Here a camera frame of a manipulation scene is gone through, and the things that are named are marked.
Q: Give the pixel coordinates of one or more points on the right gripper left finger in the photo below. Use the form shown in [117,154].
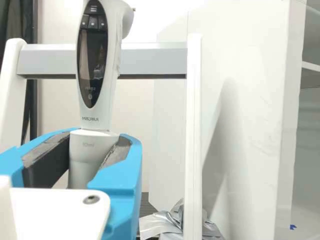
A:
[15,165]

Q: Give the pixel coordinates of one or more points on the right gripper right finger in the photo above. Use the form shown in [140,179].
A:
[122,180]

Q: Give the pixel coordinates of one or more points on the pipette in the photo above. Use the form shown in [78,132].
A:
[96,75]

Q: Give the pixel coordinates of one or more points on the white pipette stand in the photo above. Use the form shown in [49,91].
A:
[192,125]

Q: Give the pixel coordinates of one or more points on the white incubator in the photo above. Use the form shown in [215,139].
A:
[250,75]

